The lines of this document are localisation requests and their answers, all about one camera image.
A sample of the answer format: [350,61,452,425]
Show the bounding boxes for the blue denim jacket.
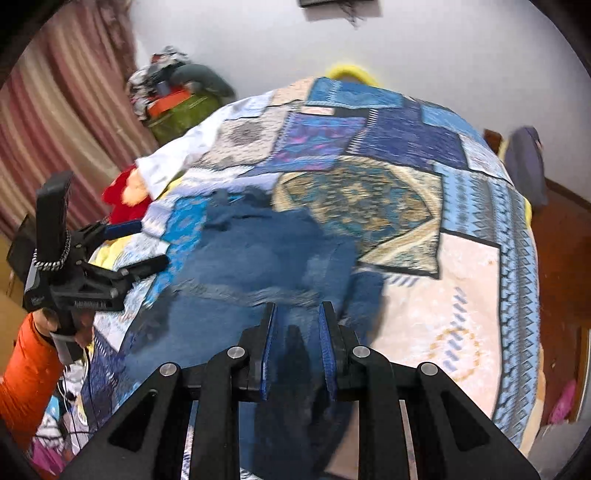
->
[98,186,387,480]

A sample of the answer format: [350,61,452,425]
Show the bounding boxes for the pile of clothes and boxes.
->
[126,46,235,146]

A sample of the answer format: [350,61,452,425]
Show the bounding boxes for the red plush toy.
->
[102,166,152,224]

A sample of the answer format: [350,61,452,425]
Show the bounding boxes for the person's left hand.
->
[32,308,95,348]

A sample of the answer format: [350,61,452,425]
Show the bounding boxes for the orange left sleeve forearm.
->
[1,310,63,451]

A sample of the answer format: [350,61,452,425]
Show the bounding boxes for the blue patchwork bedspread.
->
[72,78,540,479]

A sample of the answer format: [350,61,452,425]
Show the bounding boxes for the grey garment on chair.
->
[504,126,548,211]

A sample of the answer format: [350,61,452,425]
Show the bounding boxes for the striped maroon curtain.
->
[1,1,157,238]

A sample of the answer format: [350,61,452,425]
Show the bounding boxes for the white shirt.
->
[135,90,274,200]

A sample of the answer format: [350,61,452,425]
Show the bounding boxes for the brown wooden door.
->
[532,180,590,425]

